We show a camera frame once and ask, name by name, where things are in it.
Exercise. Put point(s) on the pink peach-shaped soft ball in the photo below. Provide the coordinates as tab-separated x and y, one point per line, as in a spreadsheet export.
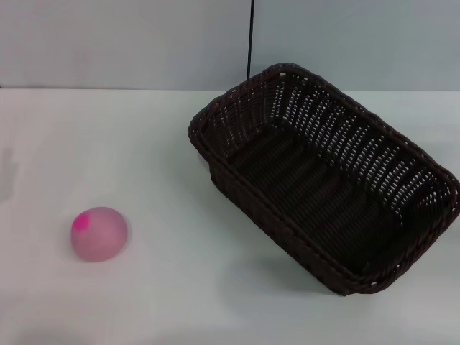
102	237

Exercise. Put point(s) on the black vertical wall strip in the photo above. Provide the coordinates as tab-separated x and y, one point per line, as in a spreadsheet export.
249	39

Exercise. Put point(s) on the dark brown woven basket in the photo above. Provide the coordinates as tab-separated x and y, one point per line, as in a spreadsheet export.
309	187

